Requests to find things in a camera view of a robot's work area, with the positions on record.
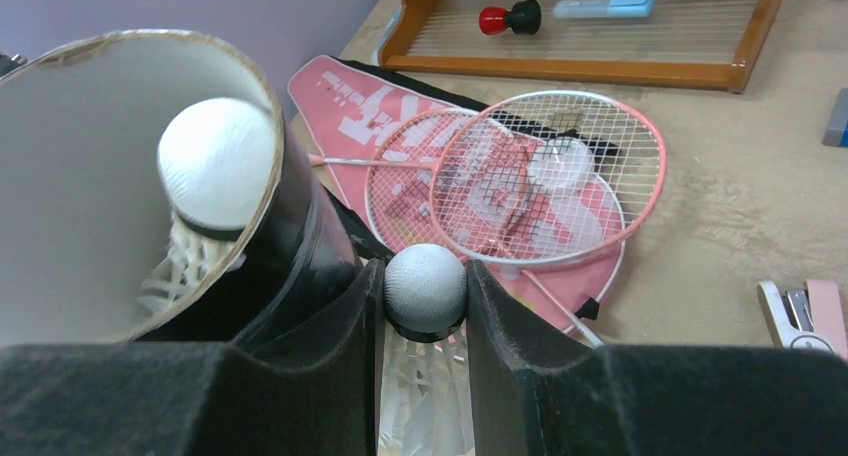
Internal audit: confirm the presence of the light blue glue stick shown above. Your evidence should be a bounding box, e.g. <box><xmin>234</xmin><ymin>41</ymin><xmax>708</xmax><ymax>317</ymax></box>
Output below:
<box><xmin>552</xmin><ymin>0</ymin><xmax>655</xmax><ymax>19</ymax></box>

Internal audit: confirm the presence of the pink racket cover bag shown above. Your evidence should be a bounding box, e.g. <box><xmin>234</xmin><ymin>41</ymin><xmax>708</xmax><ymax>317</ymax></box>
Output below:
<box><xmin>288</xmin><ymin>56</ymin><xmax>624</xmax><ymax>332</ymax></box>

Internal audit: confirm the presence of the pink badminton racket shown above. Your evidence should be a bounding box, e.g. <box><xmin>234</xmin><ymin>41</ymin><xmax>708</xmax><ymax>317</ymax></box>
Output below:
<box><xmin>307</xmin><ymin>107</ymin><xmax>505</xmax><ymax>256</ymax></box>
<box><xmin>429</xmin><ymin>89</ymin><xmax>668</xmax><ymax>348</ymax></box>

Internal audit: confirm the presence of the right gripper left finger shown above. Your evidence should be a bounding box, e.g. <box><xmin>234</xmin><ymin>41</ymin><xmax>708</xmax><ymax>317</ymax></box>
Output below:
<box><xmin>1</xmin><ymin>260</ymin><xmax>385</xmax><ymax>455</ymax></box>

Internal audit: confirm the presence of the wooden three-tier shelf rack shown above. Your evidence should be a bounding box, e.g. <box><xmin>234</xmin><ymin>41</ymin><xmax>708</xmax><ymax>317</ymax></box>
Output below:
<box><xmin>378</xmin><ymin>0</ymin><xmax>783</xmax><ymax>93</ymax></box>

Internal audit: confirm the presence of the white pink small clip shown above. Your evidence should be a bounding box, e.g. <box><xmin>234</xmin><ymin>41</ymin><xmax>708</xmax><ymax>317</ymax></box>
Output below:
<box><xmin>756</xmin><ymin>279</ymin><xmax>847</xmax><ymax>360</ymax></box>

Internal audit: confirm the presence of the black shuttlecock tube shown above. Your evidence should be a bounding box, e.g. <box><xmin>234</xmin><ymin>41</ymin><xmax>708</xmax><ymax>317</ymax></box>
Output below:
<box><xmin>1</xmin><ymin>29</ymin><xmax>362</xmax><ymax>346</ymax></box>

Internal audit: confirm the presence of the white feather shuttlecock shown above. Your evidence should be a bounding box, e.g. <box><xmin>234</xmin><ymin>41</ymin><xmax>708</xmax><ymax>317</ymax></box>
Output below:
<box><xmin>137</xmin><ymin>97</ymin><xmax>277</xmax><ymax>315</ymax></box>
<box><xmin>378</xmin><ymin>244</ymin><xmax>474</xmax><ymax>455</ymax></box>

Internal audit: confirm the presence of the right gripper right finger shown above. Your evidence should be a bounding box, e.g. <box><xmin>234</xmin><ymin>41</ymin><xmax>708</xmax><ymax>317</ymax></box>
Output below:
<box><xmin>466</xmin><ymin>261</ymin><xmax>847</xmax><ymax>455</ymax></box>

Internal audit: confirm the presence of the blue grey eraser block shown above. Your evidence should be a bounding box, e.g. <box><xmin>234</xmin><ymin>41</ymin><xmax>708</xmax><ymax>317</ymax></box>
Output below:
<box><xmin>821</xmin><ymin>88</ymin><xmax>848</xmax><ymax>148</ymax></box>

